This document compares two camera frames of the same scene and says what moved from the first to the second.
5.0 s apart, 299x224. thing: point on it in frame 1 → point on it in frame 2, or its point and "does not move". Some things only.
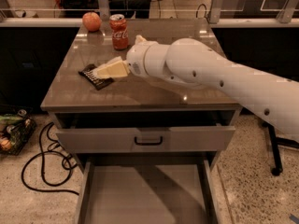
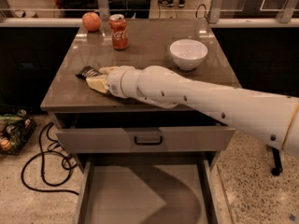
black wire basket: x=16 y=129 does not move
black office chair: x=76 y=0 does not move
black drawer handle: x=148 y=144 does not move
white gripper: x=137 y=60 → x=114 y=80
